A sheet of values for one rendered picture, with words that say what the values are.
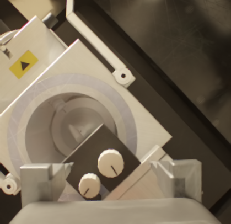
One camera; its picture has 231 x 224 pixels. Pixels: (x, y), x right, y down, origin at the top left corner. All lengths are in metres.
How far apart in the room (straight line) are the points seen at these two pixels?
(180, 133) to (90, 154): 0.14
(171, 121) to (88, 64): 0.13
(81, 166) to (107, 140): 0.02
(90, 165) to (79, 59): 0.07
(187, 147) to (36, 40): 0.18
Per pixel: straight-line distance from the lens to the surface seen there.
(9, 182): 0.22
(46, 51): 0.23
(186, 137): 0.31
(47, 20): 0.25
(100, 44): 0.20
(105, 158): 0.18
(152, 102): 0.30
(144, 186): 0.19
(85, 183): 0.18
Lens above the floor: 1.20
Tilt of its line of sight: 1 degrees down
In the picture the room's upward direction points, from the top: 44 degrees counter-clockwise
